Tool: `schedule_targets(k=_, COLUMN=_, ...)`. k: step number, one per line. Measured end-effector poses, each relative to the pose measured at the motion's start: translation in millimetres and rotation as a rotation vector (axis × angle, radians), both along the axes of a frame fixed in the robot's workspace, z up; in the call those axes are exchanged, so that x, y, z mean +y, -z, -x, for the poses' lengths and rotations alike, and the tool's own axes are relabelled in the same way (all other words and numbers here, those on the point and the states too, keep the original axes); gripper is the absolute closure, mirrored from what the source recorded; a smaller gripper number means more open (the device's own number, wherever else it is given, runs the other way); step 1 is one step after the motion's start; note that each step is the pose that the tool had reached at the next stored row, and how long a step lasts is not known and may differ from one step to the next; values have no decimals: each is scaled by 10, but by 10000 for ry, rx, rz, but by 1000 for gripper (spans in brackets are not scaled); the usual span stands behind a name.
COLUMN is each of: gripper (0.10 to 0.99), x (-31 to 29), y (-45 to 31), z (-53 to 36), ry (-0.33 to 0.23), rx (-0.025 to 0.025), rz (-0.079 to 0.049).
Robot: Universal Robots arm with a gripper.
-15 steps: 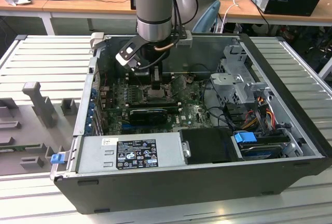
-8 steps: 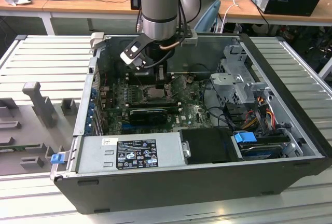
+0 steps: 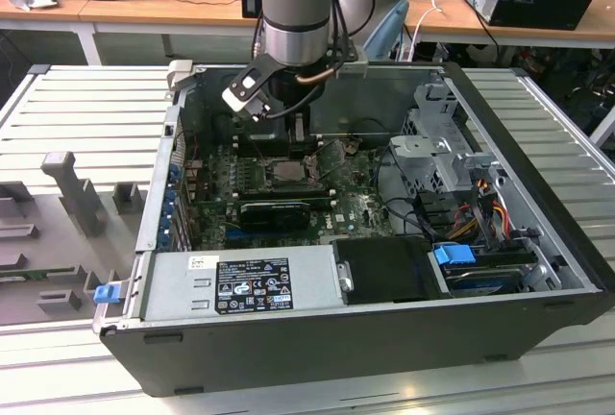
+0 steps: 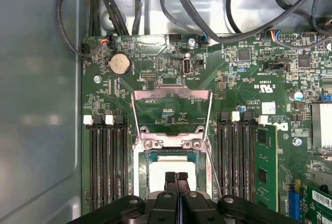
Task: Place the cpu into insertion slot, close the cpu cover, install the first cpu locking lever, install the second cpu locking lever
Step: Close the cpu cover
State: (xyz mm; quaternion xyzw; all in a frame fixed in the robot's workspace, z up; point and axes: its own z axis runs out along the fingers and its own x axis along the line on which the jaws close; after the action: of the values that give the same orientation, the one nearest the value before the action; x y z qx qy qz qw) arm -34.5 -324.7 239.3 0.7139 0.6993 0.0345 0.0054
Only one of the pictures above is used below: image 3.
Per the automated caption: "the metal locking lever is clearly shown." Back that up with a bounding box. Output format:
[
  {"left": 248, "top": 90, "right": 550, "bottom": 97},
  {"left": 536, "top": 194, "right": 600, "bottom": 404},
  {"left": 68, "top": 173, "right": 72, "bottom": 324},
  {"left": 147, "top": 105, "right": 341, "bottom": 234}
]
[{"left": 253, "top": 139, "right": 271, "bottom": 168}]

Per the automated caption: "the metal socket cover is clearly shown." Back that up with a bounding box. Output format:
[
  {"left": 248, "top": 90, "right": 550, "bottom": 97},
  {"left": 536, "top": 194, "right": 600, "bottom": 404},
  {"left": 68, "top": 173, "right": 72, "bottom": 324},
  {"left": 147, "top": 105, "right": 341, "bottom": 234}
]
[{"left": 314, "top": 138, "right": 348, "bottom": 180}]

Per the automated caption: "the black RAM slot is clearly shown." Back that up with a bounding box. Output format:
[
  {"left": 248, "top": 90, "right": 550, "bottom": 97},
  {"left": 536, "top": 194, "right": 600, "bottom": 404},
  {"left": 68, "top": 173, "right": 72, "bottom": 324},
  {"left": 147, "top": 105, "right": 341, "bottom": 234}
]
[
  {"left": 235, "top": 134, "right": 322, "bottom": 147},
  {"left": 237, "top": 144, "right": 321, "bottom": 158},
  {"left": 234, "top": 196, "right": 336, "bottom": 209},
  {"left": 233, "top": 186, "right": 329, "bottom": 198}
]

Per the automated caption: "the CPU socket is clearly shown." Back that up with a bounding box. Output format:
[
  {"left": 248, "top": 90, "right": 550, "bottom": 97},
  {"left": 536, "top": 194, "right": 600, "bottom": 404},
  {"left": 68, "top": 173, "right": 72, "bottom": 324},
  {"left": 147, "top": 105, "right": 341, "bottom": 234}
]
[{"left": 260, "top": 154, "right": 322, "bottom": 191}]

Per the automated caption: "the black graphics card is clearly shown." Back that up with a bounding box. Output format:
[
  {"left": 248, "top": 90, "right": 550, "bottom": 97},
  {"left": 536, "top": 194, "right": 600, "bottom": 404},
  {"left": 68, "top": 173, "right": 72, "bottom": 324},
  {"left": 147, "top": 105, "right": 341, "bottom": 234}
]
[{"left": 237, "top": 200, "right": 311, "bottom": 233}]

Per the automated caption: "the green motherboard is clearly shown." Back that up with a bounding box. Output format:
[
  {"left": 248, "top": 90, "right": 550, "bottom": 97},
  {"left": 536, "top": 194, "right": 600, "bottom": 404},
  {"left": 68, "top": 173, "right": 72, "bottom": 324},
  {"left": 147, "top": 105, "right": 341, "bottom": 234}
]
[{"left": 184, "top": 135, "right": 401, "bottom": 251}]

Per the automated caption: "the metal drive cage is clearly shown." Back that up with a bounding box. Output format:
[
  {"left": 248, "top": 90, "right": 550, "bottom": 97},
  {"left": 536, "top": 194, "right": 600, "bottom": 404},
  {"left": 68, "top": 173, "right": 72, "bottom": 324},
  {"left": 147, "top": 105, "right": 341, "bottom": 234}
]
[{"left": 388, "top": 81, "right": 511, "bottom": 196}]

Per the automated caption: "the black plastic shroud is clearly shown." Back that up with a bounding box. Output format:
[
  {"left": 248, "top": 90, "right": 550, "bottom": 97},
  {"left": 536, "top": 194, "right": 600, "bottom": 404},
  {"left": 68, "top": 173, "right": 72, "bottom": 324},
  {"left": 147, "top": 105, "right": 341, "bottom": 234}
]
[{"left": 331, "top": 235, "right": 453, "bottom": 305}]

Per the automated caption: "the wooden desk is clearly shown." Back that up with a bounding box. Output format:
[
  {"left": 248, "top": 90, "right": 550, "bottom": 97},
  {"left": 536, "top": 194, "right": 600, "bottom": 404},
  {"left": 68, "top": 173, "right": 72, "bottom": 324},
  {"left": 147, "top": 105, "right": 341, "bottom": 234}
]
[{"left": 0, "top": 0, "right": 615, "bottom": 66}]

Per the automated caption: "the blue disk carrier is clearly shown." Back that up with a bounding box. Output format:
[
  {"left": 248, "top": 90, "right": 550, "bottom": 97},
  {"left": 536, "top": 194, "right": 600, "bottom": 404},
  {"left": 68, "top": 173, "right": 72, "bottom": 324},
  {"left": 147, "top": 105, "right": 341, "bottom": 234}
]
[{"left": 431, "top": 243, "right": 477, "bottom": 273}]

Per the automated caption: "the grey power supply unit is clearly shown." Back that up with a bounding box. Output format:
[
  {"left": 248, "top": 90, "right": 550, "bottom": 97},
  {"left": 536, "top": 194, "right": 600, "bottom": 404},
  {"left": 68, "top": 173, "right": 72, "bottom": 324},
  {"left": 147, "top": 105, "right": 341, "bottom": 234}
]
[{"left": 141, "top": 244, "right": 348, "bottom": 323}]

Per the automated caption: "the black PC case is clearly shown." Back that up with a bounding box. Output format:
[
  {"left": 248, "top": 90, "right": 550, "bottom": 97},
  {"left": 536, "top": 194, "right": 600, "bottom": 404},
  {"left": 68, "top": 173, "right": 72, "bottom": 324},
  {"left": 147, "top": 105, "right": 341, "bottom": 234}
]
[{"left": 90, "top": 60, "right": 615, "bottom": 400}]

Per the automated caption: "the hard disk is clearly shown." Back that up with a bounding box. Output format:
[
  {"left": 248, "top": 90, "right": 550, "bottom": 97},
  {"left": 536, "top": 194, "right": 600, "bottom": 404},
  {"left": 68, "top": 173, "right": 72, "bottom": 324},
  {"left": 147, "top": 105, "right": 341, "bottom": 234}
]
[{"left": 441, "top": 263, "right": 535, "bottom": 298}]

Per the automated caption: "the grey parts rack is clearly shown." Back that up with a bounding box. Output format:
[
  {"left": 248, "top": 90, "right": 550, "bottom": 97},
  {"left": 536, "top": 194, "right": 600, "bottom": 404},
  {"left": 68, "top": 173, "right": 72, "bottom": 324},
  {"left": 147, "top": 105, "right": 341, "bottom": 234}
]
[{"left": 0, "top": 150, "right": 151, "bottom": 328}]

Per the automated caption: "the blue case latch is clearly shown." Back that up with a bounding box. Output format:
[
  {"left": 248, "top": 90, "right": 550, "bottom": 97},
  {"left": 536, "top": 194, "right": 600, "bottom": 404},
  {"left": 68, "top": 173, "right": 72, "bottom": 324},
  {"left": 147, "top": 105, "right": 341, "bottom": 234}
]
[{"left": 94, "top": 283, "right": 120, "bottom": 305}]

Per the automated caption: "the green RAM stick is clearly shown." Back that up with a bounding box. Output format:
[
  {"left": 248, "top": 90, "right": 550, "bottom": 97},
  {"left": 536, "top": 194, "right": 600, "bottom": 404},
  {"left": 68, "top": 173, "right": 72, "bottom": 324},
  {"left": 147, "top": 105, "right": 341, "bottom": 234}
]
[{"left": 0, "top": 266, "right": 78, "bottom": 284}]

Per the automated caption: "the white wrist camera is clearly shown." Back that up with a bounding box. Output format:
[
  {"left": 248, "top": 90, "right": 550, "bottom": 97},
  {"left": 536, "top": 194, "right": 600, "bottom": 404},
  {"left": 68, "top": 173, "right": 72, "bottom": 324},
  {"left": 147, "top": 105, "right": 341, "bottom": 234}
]
[{"left": 221, "top": 60, "right": 272, "bottom": 122}]

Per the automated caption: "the grey case handle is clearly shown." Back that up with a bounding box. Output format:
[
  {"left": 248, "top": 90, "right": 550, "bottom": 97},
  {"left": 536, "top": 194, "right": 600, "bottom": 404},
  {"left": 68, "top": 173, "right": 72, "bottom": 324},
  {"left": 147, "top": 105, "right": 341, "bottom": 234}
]
[{"left": 165, "top": 60, "right": 196, "bottom": 95}]

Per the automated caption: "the white cable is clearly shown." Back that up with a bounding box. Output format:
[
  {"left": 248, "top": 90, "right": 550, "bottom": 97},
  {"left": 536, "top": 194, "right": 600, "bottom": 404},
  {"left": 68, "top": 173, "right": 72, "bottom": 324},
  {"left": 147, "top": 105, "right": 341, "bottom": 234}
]
[{"left": 411, "top": 0, "right": 446, "bottom": 63}]

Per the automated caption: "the yellow red wire bundle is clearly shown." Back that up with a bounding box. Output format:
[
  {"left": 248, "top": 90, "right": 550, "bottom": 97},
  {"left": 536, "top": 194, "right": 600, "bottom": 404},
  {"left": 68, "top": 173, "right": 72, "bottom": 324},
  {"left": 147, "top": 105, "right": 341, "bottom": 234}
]
[{"left": 449, "top": 196, "right": 511, "bottom": 239}]

